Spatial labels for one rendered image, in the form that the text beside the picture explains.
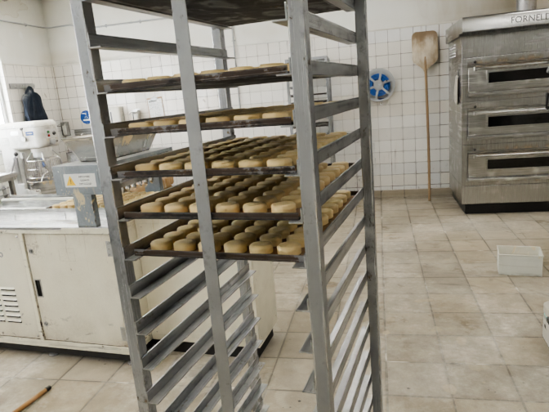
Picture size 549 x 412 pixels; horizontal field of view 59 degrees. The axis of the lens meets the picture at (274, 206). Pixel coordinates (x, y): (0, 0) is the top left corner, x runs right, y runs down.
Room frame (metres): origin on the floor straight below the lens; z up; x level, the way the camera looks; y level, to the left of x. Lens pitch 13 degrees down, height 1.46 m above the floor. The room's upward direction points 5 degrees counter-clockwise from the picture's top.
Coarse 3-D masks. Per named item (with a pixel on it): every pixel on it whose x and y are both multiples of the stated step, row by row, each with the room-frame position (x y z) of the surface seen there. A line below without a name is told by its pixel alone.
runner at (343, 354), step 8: (360, 304) 1.46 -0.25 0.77; (360, 312) 1.35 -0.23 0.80; (352, 320) 1.35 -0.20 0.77; (360, 320) 1.33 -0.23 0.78; (352, 328) 1.30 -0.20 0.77; (352, 336) 1.22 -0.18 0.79; (344, 344) 1.22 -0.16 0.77; (352, 344) 1.21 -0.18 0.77; (344, 352) 1.13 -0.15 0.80; (336, 360) 1.14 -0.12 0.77; (344, 360) 1.11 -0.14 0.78; (336, 368) 1.10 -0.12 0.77; (336, 376) 1.03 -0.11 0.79; (336, 384) 1.03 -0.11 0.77
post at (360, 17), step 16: (368, 64) 1.46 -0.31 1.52; (368, 80) 1.45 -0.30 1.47; (368, 96) 1.44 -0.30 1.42; (368, 112) 1.43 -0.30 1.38; (368, 128) 1.43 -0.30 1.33; (368, 144) 1.44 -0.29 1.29; (368, 160) 1.44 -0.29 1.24; (368, 176) 1.44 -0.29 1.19; (368, 192) 1.44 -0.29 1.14; (368, 208) 1.44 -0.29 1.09; (368, 224) 1.44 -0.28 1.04; (368, 240) 1.44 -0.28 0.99; (368, 256) 1.44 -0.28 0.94; (368, 272) 1.44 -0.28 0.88; (368, 288) 1.44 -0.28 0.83; (368, 304) 1.44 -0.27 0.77; (368, 320) 1.45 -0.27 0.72
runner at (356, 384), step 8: (368, 352) 1.42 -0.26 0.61; (360, 360) 1.42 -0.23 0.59; (368, 360) 1.42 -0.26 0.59; (360, 368) 1.38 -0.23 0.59; (360, 376) 1.29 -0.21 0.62; (352, 384) 1.30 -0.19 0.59; (360, 384) 1.28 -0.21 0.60; (352, 392) 1.26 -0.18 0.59; (352, 400) 1.18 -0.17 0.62; (344, 408) 1.19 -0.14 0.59; (352, 408) 1.17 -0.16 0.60
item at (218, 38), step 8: (216, 32) 1.60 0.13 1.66; (216, 40) 1.60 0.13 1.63; (224, 40) 1.62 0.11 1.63; (224, 48) 1.61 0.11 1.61; (216, 64) 1.61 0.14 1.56; (224, 64) 1.60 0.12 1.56; (224, 88) 1.60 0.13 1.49; (224, 96) 1.60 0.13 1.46; (224, 104) 1.60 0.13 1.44; (232, 128) 1.61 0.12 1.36; (224, 136) 1.61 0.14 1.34; (240, 264) 1.60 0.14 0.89; (248, 280) 1.62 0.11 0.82; (240, 288) 1.61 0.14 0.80; (248, 288) 1.61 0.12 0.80; (240, 296) 1.61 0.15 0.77; (248, 312) 1.60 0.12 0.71; (248, 336) 1.60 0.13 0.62; (256, 352) 1.61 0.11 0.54; (248, 360) 1.61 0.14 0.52
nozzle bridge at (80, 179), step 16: (128, 160) 2.72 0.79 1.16; (64, 176) 2.59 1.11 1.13; (80, 176) 2.55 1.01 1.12; (96, 176) 2.52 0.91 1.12; (64, 192) 2.59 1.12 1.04; (80, 192) 2.56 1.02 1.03; (96, 192) 2.53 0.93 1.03; (80, 208) 2.56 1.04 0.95; (96, 208) 2.56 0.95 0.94; (80, 224) 2.57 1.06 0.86; (96, 224) 2.54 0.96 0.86
